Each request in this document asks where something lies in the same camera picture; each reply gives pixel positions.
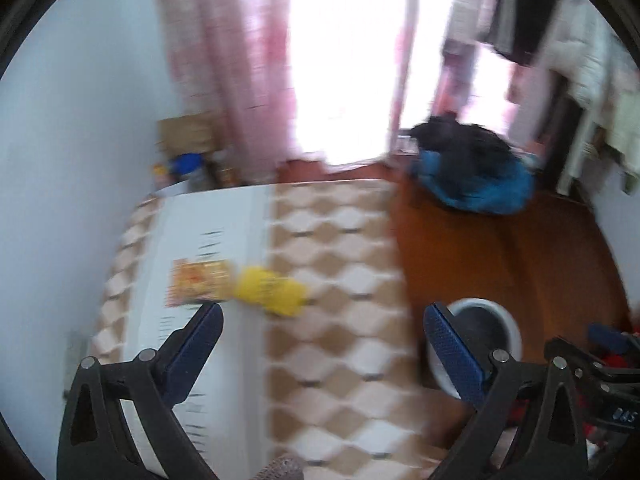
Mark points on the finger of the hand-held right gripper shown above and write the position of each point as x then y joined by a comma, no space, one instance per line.
612,337
585,357

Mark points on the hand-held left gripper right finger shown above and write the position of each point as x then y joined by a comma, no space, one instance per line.
450,350

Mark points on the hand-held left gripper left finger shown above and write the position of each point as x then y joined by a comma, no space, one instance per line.
200,342

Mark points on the white round trash bin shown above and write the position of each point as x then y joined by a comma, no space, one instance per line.
482,325

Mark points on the orange snack packet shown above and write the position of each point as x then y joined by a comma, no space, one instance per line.
200,280

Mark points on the grey fuzzy cloth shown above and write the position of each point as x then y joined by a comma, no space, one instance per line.
280,467

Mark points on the blue and black clothes pile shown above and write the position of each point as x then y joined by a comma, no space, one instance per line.
480,187

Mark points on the cardboard box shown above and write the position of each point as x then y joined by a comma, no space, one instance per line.
187,132

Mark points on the pink fleece robe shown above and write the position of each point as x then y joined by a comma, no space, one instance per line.
530,105

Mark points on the thick pink floral curtain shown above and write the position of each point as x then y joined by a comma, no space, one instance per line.
220,60

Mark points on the white puffer jacket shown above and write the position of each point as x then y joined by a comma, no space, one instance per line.
585,50

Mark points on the black white-striped hanging garment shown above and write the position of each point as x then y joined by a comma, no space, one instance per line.
525,10

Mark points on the white printed hanging bag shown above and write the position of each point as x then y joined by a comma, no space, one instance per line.
467,5

